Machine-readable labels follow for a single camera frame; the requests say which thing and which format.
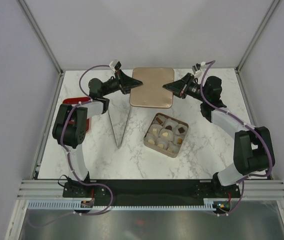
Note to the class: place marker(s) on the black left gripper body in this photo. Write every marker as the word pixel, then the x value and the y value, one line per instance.
pixel 113 85

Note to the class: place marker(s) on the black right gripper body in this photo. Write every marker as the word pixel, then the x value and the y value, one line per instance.
pixel 193 90

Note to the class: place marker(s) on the rose gold box lid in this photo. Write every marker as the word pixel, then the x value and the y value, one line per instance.
pixel 151 93

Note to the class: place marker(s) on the dark square chocolate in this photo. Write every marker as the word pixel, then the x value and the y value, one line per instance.
pixel 181 130

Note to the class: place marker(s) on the rose gold chocolate box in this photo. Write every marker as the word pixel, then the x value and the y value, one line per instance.
pixel 152 141

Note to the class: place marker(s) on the metal tongs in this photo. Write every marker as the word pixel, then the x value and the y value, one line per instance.
pixel 119 113

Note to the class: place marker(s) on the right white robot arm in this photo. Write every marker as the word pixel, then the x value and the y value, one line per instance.
pixel 253 150

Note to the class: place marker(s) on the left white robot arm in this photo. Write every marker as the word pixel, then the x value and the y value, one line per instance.
pixel 70 126

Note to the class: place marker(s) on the red rectangular tray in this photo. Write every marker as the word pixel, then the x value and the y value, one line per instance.
pixel 73 101

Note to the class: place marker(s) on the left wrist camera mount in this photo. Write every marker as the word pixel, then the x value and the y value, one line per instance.
pixel 115 65

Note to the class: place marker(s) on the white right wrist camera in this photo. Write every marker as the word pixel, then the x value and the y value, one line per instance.
pixel 197 69

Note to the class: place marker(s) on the right aluminium frame post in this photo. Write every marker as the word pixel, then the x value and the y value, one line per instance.
pixel 258 33

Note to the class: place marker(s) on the aluminium frame post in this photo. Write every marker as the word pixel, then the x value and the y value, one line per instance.
pixel 258 33
pixel 39 34

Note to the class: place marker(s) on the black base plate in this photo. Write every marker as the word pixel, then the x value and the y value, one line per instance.
pixel 138 192

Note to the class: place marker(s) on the left aluminium frame post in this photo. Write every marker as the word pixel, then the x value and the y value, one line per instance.
pixel 39 34

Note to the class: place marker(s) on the white slotted cable duct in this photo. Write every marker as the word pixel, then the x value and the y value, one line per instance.
pixel 79 205

